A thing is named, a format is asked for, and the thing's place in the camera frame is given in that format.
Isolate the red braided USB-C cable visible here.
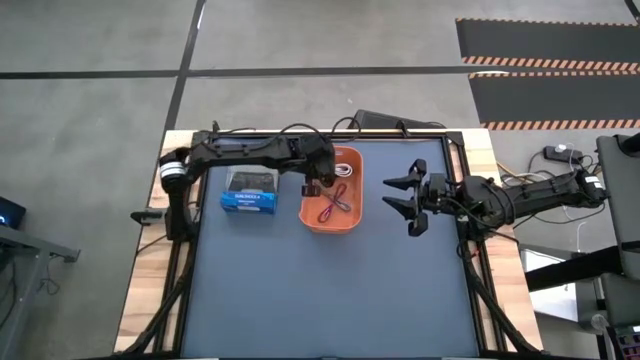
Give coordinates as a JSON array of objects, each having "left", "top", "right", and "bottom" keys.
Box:
[{"left": 317, "top": 182, "right": 352, "bottom": 225}]

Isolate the black flat case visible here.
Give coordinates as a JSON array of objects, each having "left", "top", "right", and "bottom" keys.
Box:
[{"left": 348, "top": 109, "right": 447, "bottom": 132}]

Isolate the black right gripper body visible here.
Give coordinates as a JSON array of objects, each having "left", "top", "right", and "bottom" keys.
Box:
[{"left": 423, "top": 172, "right": 455, "bottom": 215}]

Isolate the black orange-striped floor mat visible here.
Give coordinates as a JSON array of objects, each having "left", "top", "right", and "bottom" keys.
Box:
[
  {"left": 454, "top": 17, "right": 640, "bottom": 72},
  {"left": 468, "top": 71, "right": 640, "bottom": 132}
]

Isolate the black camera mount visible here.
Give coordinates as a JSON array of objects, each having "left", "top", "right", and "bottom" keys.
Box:
[{"left": 130, "top": 208, "right": 167, "bottom": 227}]

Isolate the black aluminium table frame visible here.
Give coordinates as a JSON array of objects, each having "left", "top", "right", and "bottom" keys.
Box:
[{"left": 119, "top": 128, "right": 544, "bottom": 360}]

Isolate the orange plastic basket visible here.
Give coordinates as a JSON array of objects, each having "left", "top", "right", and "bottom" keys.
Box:
[{"left": 298, "top": 144, "right": 365, "bottom": 235}]

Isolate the grey-blue table mat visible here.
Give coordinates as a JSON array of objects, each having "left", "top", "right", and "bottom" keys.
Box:
[{"left": 180, "top": 137, "right": 480, "bottom": 359}]

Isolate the black power strip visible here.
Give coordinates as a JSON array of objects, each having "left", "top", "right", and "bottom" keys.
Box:
[{"left": 543, "top": 144, "right": 584, "bottom": 164}]

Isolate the blue controller retail box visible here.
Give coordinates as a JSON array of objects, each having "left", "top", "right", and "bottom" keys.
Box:
[{"left": 220, "top": 167, "right": 279, "bottom": 216}]

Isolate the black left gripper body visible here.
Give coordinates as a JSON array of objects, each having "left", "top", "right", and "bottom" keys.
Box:
[{"left": 302, "top": 141, "right": 337, "bottom": 189}]

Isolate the grey metal desk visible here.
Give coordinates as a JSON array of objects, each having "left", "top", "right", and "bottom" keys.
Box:
[{"left": 0, "top": 223, "right": 81, "bottom": 360}]

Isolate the black device with blue light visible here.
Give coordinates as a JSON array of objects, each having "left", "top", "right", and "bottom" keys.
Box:
[{"left": 0, "top": 195, "right": 28, "bottom": 231}]

